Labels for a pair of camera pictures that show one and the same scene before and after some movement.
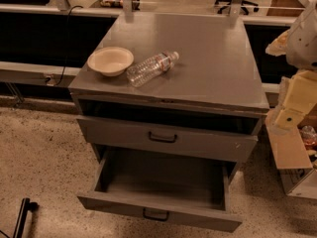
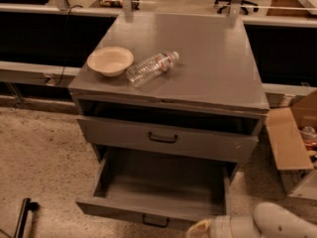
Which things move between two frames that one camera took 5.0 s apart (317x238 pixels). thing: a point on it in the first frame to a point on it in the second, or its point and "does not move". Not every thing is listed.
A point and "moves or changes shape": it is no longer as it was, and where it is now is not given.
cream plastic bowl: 110,60 does not move
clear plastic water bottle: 151,67 does not move
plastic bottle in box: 309,137 does not move
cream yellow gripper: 303,45 to 220,228
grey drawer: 188,189 moves or changes shape
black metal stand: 22,215 does not move
